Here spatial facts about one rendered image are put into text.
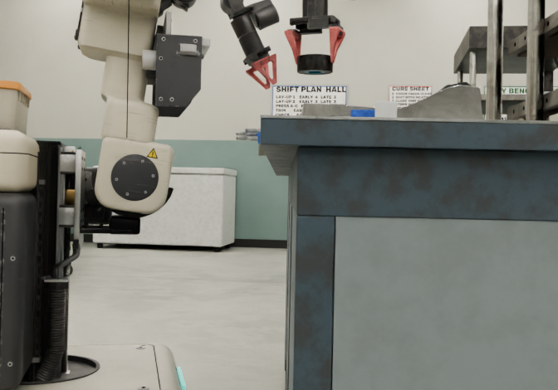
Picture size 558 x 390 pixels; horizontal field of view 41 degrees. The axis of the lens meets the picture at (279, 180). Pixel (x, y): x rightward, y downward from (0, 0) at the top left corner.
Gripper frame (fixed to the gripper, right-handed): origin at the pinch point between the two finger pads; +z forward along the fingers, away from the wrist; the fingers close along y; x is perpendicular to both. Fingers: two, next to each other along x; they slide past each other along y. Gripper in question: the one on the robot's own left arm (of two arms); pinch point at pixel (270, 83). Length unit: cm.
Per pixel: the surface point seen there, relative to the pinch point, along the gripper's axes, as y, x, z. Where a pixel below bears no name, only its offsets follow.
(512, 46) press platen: 55, -104, 23
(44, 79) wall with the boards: 781, 83, -160
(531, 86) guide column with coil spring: 22, -85, 36
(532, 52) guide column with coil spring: 22, -90, 26
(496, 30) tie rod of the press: 62, -104, 15
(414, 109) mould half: -52, -14, 20
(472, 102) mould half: -55, -25, 24
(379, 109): -84, 5, 15
